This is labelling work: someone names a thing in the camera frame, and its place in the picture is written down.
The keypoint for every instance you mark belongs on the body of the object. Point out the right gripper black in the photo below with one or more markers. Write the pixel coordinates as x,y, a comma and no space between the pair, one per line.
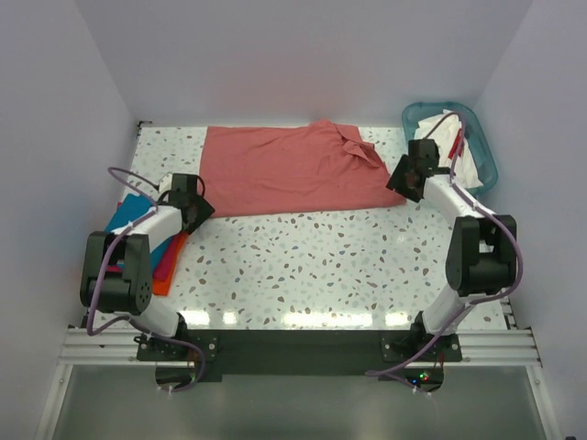
395,180

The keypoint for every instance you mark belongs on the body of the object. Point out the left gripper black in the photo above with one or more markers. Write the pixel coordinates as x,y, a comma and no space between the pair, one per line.
204,212

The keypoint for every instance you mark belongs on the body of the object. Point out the salmon pink t shirt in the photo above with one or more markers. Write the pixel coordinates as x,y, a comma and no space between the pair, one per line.
279,170

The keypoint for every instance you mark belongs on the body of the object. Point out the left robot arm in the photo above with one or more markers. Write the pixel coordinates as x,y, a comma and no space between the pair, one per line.
117,280

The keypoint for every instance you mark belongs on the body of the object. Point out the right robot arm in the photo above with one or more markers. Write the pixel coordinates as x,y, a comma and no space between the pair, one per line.
483,261

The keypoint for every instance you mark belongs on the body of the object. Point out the folded teal t shirt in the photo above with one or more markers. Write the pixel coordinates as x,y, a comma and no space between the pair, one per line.
159,224

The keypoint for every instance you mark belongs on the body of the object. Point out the white t shirt in bin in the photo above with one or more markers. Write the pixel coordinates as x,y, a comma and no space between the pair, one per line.
446,130

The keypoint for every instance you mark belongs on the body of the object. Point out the teal plastic bin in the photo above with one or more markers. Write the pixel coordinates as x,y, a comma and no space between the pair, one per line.
481,154

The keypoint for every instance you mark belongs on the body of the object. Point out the folded orange t shirt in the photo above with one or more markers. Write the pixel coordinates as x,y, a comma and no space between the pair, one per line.
162,288

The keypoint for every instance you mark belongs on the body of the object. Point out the aluminium rail frame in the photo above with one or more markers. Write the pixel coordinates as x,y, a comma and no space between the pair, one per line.
487,337

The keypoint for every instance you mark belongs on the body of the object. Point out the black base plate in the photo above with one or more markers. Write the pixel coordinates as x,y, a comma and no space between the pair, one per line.
211,355

